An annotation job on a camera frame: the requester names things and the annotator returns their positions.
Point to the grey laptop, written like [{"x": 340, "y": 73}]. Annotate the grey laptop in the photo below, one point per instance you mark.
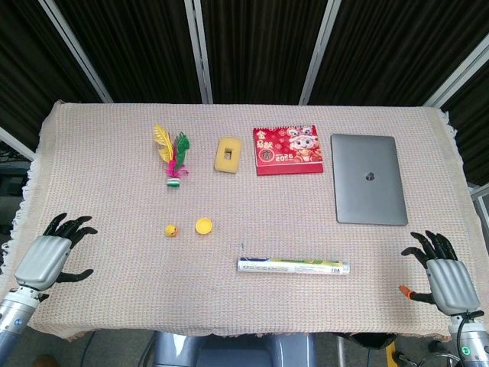
[{"x": 368, "y": 179}]

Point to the beige woven tablecloth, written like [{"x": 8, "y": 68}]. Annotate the beige woven tablecloth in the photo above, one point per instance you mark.
[{"x": 244, "y": 214}]

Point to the yellow black object under table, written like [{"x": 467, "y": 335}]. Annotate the yellow black object under table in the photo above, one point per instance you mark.
[{"x": 382, "y": 342}]

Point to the white plastic wrap roll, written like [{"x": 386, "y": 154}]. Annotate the white plastic wrap roll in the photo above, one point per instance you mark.
[{"x": 294, "y": 265}]

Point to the colourful feather shuttlecock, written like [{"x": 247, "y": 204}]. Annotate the colourful feather shuttlecock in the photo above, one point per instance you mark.
[{"x": 173, "y": 160}]

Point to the small green thread scrap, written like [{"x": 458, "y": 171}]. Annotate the small green thread scrap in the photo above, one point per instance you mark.
[{"x": 243, "y": 248}]

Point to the white frame post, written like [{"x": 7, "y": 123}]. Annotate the white frame post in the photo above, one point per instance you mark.
[
  {"x": 17, "y": 143},
  {"x": 76, "y": 49},
  {"x": 200, "y": 49},
  {"x": 458, "y": 74},
  {"x": 319, "y": 49}
]

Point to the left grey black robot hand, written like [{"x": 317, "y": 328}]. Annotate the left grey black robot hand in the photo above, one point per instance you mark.
[{"x": 44, "y": 256}]

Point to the small yellow duck toy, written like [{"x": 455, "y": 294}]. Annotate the small yellow duck toy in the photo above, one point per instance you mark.
[{"x": 170, "y": 230}]

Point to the red desk calendar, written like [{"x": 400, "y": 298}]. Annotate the red desk calendar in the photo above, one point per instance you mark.
[{"x": 288, "y": 151}]

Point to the grey blue robot torso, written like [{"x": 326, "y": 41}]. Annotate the grey blue robot torso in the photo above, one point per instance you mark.
[{"x": 237, "y": 349}]

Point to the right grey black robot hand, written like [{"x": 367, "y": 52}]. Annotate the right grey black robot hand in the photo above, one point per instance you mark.
[{"x": 452, "y": 283}]

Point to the yellow sponge with hole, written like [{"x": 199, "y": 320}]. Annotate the yellow sponge with hole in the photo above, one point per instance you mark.
[{"x": 228, "y": 154}]

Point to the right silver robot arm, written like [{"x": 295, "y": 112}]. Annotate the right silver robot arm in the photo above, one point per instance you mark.
[{"x": 468, "y": 344}]

